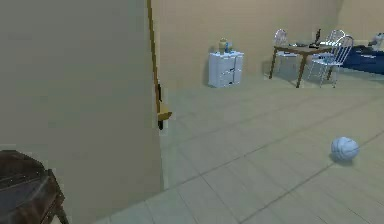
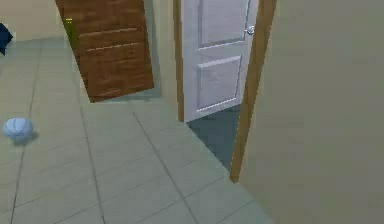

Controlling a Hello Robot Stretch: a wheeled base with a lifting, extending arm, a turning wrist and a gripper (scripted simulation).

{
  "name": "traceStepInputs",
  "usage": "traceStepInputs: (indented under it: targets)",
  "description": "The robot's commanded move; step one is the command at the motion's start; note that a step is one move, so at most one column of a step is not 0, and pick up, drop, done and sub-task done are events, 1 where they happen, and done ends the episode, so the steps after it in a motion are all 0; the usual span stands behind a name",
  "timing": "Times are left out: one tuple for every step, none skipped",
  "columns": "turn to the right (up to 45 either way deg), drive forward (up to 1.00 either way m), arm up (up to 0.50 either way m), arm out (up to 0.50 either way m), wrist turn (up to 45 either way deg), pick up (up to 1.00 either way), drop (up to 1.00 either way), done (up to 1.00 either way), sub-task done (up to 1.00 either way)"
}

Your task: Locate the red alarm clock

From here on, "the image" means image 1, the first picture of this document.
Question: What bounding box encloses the white chest of drawers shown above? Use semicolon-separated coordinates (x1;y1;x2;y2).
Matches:
208;50;245;89

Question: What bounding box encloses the yellow and blue object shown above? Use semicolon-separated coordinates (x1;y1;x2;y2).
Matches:
218;37;234;55

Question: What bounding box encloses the white metal chair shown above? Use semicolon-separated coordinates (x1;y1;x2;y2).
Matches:
319;29;346;48
307;35;355;89
273;28;298;73

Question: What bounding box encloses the black object on table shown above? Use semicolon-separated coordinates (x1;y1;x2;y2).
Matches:
308;28;322;49

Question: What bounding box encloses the white ball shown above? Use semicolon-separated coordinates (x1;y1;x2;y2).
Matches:
330;136;360;163

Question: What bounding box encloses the blue bed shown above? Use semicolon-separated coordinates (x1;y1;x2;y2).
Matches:
341;44;384;76

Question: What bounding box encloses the white pillow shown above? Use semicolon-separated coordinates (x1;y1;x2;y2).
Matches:
367;32;384;52

